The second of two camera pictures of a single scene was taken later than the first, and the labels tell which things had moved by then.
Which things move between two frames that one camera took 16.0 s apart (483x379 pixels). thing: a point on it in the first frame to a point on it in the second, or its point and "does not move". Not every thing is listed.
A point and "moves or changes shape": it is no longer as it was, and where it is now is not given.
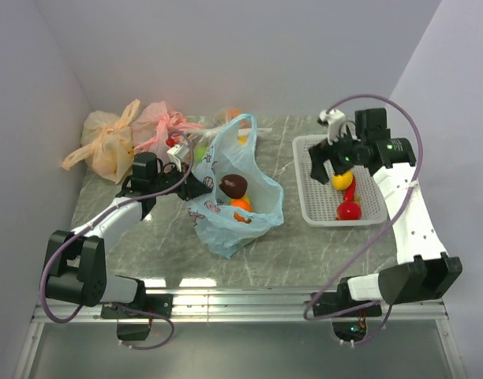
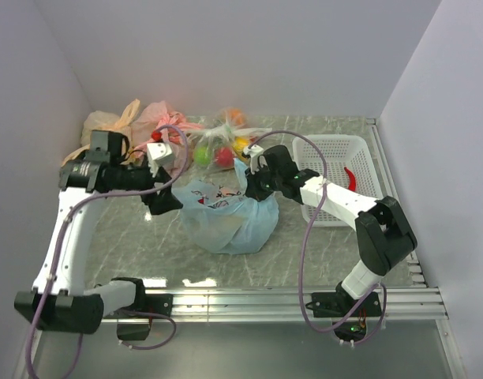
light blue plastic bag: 212,215 moves or changes shape
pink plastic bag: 155,125 does not move
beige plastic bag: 109,142 does not move
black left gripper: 192,188 to 162,203
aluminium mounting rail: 241,307 does not move
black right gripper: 320,153 to 254,191
